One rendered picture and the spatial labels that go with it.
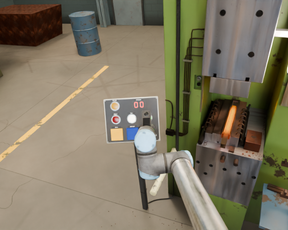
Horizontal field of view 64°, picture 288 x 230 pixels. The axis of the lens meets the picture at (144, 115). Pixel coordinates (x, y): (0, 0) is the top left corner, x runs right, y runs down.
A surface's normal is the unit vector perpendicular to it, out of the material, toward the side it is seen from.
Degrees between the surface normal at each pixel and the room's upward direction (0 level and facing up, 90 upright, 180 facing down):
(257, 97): 90
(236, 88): 90
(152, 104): 60
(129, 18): 90
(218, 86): 90
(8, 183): 0
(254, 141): 0
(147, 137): 55
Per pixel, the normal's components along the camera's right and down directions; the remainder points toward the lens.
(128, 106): -0.04, 0.10
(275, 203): -0.07, -0.81
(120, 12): -0.35, 0.57
